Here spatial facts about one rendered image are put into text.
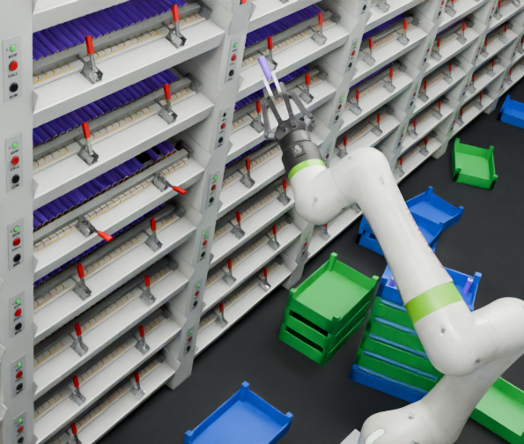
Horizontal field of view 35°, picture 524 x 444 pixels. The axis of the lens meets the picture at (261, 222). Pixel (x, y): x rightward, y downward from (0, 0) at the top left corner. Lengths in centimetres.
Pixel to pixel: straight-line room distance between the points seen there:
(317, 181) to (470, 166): 257
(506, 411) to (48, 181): 192
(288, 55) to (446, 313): 101
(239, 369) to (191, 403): 23
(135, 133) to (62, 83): 30
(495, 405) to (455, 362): 140
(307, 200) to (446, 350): 45
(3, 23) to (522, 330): 118
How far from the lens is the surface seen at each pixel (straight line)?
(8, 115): 159
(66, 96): 169
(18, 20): 152
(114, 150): 190
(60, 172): 181
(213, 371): 290
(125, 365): 249
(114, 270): 217
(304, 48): 249
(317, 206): 185
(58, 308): 206
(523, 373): 329
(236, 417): 278
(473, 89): 442
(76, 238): 195
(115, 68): 180
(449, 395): 203
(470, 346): 173
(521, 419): 312
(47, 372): 219
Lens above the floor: 213
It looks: 37 degrees down
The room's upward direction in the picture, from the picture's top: 12 degrees clockwise
